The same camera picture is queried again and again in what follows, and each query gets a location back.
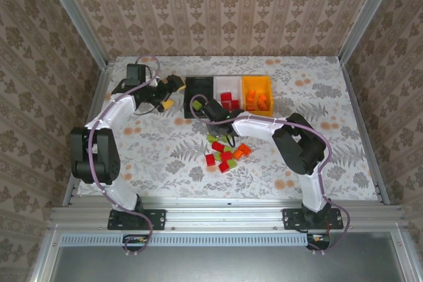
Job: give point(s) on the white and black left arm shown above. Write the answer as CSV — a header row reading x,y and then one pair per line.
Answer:
x,y
115,113

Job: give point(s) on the white plastic bin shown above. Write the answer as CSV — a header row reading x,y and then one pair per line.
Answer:
x,y
228,84

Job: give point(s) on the floral tablecloth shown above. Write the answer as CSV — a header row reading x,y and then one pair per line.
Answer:
x,y
297,97

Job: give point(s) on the aluminium side rail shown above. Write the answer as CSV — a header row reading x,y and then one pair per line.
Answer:
x,y
359,113
100,87

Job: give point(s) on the aluminium frame post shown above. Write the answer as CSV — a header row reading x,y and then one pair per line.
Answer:
x,y
367,14
77,14

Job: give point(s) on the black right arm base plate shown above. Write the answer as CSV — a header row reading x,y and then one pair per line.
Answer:
x,y
292,219

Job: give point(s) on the black plastic bin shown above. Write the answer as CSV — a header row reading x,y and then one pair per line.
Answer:
x,y
198,88

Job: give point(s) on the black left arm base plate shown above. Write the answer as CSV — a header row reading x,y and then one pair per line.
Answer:
x,y
155,219

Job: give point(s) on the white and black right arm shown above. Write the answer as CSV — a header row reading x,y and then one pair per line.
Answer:
x,y
254,128

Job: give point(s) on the aluminium lower frame rail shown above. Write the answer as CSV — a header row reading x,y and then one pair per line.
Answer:
x,y
46,255
404,255

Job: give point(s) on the orange plastic bin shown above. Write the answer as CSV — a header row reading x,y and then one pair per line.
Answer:
x,y
267,112

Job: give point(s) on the aluminium mounting beam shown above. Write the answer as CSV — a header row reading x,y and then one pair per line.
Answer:
x,y
224,216

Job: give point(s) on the grey metal panel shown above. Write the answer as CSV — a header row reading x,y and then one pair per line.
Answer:
x,y
224,265

